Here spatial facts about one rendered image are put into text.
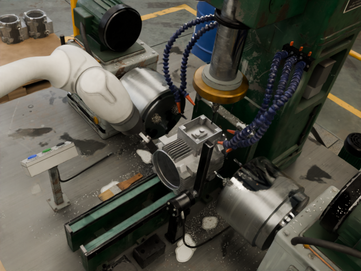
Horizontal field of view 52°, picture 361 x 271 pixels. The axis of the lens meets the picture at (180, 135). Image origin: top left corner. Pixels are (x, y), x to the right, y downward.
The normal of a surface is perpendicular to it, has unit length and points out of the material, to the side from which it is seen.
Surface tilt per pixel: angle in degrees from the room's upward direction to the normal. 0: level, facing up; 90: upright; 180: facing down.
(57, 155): 54
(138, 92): 36
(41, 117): 0
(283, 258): 89
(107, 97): 82
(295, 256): 90
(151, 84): 9
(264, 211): 43
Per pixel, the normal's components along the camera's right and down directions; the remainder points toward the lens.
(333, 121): 0.11, -0.71
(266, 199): -0.30, -0.40
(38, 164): 0.59, 0.05
